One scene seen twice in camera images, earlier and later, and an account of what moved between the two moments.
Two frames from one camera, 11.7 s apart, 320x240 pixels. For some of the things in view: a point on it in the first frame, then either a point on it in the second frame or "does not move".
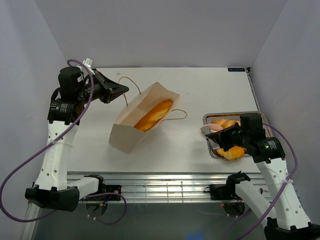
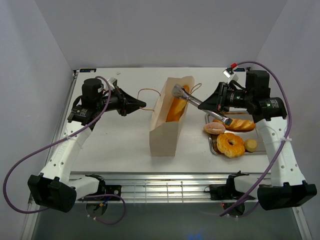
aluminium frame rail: (168, 186) does not move
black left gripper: (114, 89) to (127, 103)
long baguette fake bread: (157, 112) to (177, 107)
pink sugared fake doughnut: (214, 128) does not move
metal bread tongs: (206, 130) to (179, 92)
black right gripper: (221, 136) to (217, 101)
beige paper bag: (143, 113) to (165, 136)
